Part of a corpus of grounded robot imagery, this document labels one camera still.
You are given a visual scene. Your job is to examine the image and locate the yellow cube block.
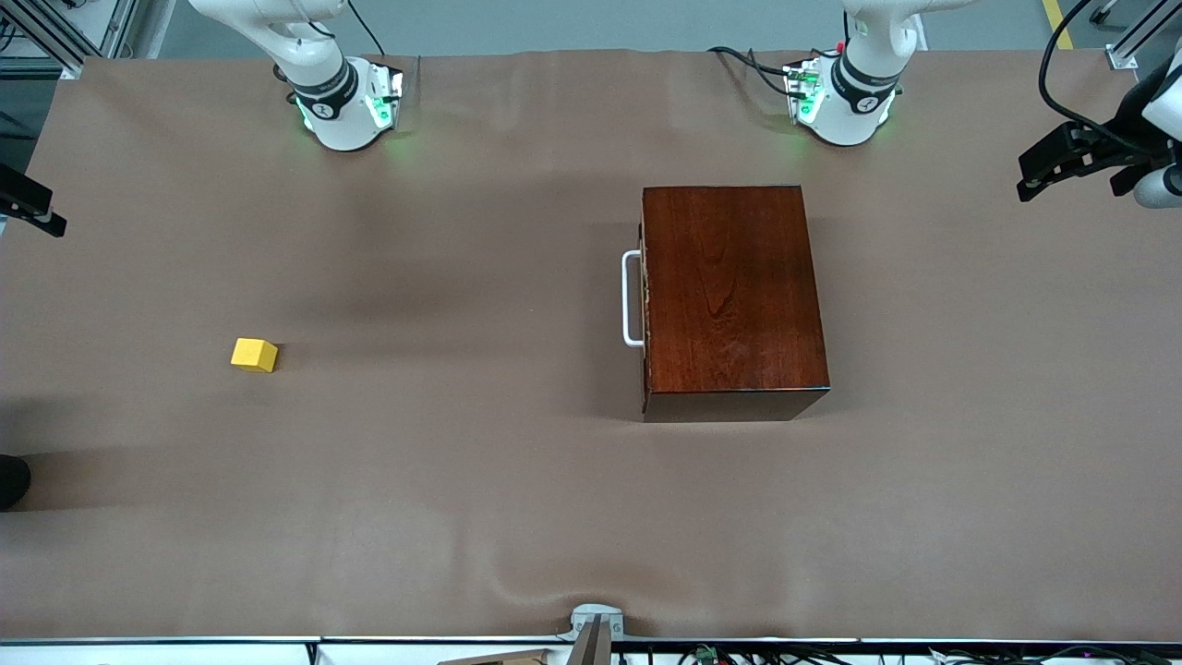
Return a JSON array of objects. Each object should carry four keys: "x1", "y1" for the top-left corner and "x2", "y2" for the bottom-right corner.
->
[{"x1": 231, "y1": 337, "x2": 279, "y2": 374}]

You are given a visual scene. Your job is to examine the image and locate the light wood drawer white handle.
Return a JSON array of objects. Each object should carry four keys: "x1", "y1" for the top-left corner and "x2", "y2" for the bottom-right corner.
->
[{"x1": 621, "y1": 248, "x2": 647, "y2": 349}]

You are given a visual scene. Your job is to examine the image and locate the yellow floor tape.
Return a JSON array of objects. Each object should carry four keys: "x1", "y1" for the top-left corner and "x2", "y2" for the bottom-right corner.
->
[{"x1": 1042, "y1": 0, "x2": 1078, "y2": 52}]

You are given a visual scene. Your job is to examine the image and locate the dark brown wooden cabinet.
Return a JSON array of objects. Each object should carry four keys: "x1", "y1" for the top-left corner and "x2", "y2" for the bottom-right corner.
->
[{"x1": 641, "y1": 185, "x2": 831, "y2": 424}]

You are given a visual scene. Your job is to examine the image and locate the brown table cover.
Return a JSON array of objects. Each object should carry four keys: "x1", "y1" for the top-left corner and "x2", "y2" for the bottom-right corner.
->
[{"x1": 0, "y1": 48, "x2": 1182, "y2": 644}]

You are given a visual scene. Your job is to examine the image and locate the brown cardboard piece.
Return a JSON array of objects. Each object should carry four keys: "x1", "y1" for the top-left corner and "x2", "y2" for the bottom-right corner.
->
[{"x1": 437, "y1": 648, "x2": 552, "y2": 665}]

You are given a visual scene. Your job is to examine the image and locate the black camera cable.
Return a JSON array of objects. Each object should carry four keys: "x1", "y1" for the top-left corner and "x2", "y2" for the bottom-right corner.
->
[
  {"x1": 344, "y1": 0, "x2": 388, "y2": 58},
  {"x1": 1038, "y1": 0, "x2": 1153, "y2": 158}
]

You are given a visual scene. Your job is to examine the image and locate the aluminium frame profile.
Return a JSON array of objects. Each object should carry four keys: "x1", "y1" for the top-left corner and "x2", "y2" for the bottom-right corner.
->
[
  {"x1": 1090, "y1": 0, "x2": 1182, "y2": 71},
  {"x1": 0, "y1": 0, "x2": 139, "y2": 79}
]

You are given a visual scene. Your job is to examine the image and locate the black base cable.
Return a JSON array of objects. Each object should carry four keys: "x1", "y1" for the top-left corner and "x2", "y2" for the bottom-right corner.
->
[
  {"x1": 739, "y1": 51, "x2": 799, "y2": 99},
  {"x1": 707, "y1": 44, "x2": 793, "y2": 77}
]

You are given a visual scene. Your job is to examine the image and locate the white table edge rail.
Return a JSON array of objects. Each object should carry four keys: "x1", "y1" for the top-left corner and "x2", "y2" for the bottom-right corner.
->
[{"x1": 0, "y1": 635, "x2": 1182, "y2": 665}]

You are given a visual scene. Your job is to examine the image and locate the grey metal clamp mount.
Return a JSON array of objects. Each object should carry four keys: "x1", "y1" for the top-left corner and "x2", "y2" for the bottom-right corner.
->
[{"x1": 558, "y1": 603, "x2": 626, "y2": 665}]

